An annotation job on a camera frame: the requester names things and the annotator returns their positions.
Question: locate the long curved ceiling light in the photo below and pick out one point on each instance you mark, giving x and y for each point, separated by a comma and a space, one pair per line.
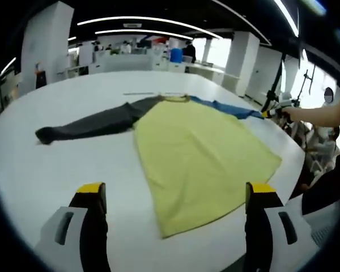
147, 19

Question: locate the ceiling air vent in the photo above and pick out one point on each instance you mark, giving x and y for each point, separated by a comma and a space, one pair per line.
131, 25

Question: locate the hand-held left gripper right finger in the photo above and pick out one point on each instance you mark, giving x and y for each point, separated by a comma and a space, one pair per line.
272, 241

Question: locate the black tripod stand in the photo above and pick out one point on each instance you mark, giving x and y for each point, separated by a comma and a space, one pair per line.
275, 85

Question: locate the white square pillar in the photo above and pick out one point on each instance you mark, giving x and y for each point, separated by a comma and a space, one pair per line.
45, 48

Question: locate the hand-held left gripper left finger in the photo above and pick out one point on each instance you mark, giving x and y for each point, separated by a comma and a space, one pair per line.
82, 241

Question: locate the grey mesh chair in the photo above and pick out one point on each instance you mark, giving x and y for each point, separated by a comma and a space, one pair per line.
323, 229

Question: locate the thin black stand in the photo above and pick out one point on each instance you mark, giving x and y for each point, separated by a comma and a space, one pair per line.
307, 82

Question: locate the white partition desk row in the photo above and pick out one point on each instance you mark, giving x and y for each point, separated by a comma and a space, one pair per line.
122, 63

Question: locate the yellow blue grey garment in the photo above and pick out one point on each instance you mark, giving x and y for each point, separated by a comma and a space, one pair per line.
201, 158

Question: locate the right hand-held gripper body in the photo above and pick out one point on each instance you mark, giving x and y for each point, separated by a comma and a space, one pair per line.
287, 100

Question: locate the blue container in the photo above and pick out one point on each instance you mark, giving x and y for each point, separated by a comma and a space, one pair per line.
176, 55

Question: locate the short curved ceiling light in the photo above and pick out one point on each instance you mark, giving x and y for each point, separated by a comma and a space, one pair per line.
141, 31

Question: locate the person's right hand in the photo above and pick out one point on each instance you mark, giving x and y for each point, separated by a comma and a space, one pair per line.
287, 116

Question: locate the white office counter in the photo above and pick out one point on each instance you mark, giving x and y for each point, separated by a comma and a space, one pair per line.
209, 75

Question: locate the black cabinet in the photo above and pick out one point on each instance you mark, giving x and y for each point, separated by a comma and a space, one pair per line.
41, 80

